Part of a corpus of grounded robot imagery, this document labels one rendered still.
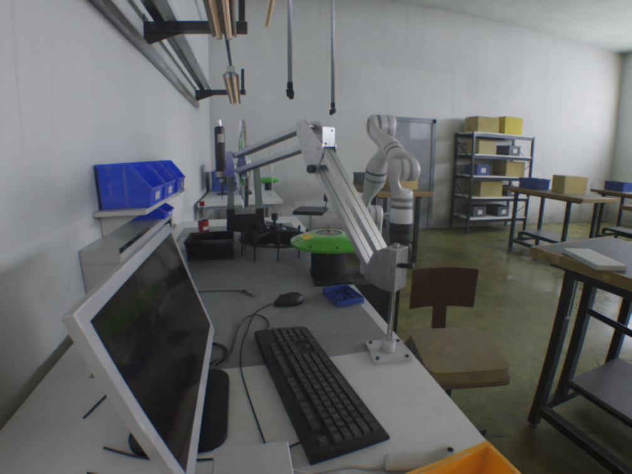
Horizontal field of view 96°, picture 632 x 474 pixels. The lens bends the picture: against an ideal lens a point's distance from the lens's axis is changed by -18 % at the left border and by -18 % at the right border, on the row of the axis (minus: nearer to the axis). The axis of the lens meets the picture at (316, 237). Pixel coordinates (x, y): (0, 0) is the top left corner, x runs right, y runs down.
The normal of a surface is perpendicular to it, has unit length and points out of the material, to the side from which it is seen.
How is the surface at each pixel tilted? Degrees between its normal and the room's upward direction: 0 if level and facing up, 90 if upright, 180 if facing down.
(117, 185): 92
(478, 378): 90
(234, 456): 0
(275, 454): 0
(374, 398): 0
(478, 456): 86
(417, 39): 90
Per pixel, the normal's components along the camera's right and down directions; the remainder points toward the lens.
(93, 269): 0.20, 0.23
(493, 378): -0.02, 0.24
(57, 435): 0.00, -0.97
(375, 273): -0.69, 0.17
